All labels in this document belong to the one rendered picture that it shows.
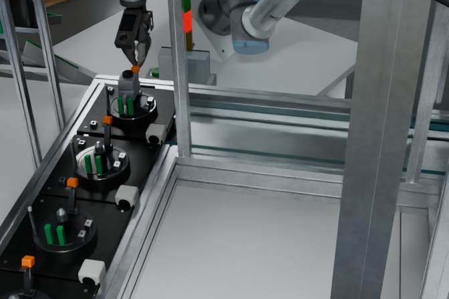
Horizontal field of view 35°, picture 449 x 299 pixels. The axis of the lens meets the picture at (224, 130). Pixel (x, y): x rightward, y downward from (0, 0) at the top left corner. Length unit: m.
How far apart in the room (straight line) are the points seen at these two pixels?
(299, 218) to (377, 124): 1.28
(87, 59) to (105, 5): 2.32
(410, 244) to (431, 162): 0.27
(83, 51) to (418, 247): 1.35
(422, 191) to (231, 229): 0.48
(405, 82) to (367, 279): 0.21
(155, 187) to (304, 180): 0.38
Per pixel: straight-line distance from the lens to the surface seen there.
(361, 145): 0.57
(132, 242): 1.65
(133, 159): 1.86
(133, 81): 1.95
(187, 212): 1.86
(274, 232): 1.80
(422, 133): 1.74
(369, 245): 0.65
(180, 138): 1.83
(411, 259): 1.78
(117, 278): 1.58
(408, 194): 1.85
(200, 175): 1.90
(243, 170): 1.85
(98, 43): 2.61
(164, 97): 2.08
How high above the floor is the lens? 2.12
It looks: 37 degrees down
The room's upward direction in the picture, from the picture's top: 1 degrees counter-clockwise
